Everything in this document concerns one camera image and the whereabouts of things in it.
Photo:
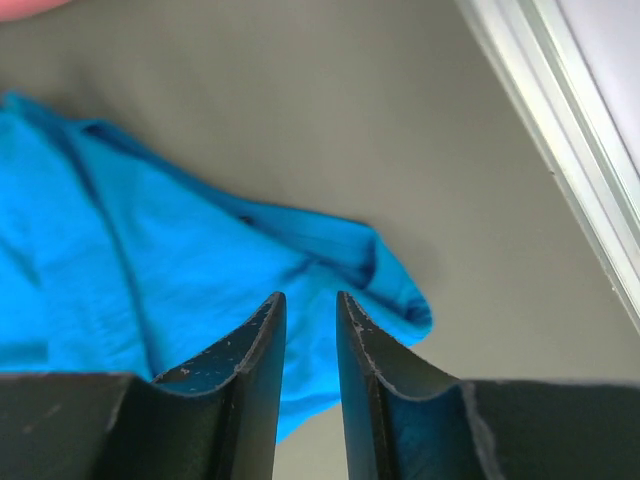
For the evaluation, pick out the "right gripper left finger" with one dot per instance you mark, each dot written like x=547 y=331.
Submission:
x=212 y=417

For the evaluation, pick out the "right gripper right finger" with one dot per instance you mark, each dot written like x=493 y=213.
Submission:
x=404 y=418

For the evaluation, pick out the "blue t shirt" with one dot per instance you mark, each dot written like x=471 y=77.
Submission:
x=114 y=260

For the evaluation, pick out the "black size label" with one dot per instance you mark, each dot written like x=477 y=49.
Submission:
x=246 y=219

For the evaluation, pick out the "folded pink t shirt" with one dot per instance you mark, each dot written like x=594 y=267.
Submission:
x=11 y=10

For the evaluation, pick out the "right aluminium frame post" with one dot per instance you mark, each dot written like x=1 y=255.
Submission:
x=537 y=58

